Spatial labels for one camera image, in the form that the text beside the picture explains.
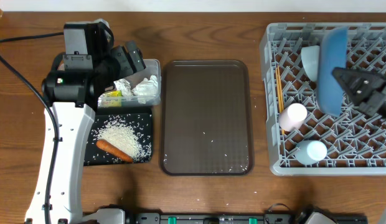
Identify white napkin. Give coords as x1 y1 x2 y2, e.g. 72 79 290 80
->
132 75 158 104

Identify dark blue plate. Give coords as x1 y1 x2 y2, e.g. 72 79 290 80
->
316 27 348 117

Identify pile of white rice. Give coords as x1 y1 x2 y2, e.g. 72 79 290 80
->
87 114 153 164

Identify pink cup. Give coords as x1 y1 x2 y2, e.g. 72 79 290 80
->
278 103 308 131

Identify wooden chopstick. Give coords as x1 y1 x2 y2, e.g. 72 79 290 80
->
276 66 286 113
275 66 285 135

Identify light blue cup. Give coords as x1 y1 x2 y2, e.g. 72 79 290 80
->
294 140 327 165

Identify orange carrot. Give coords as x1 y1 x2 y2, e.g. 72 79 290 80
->
96 139 133 163

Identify foil snack wrapper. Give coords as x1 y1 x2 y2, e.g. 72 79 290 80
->
98 90 122 108

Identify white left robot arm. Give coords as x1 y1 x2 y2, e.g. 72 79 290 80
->
24 19 146 223

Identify black waste tray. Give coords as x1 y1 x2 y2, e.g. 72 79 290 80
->
83 106 154 167

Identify grey dishwasher rack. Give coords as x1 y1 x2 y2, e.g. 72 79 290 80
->
259 23 386 176

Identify clear plastic bin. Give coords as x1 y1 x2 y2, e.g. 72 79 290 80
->
57 58 162 110

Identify brown plastic tray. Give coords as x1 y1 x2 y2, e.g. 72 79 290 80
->
159 60 254 176

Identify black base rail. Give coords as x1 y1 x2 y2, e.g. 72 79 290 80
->
83 203 368 224

